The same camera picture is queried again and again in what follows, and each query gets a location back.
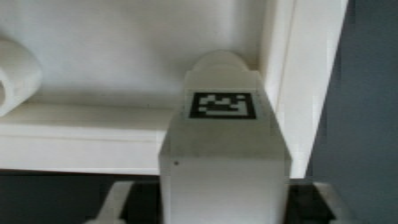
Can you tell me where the white square table top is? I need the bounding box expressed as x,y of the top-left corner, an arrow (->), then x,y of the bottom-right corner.
0,0 -> 351,177

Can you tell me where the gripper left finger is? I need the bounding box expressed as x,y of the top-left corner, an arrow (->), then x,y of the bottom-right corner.
86,180 -> 164,224

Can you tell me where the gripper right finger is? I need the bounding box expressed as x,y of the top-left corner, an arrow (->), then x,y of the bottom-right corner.
287,179 -> 358,224

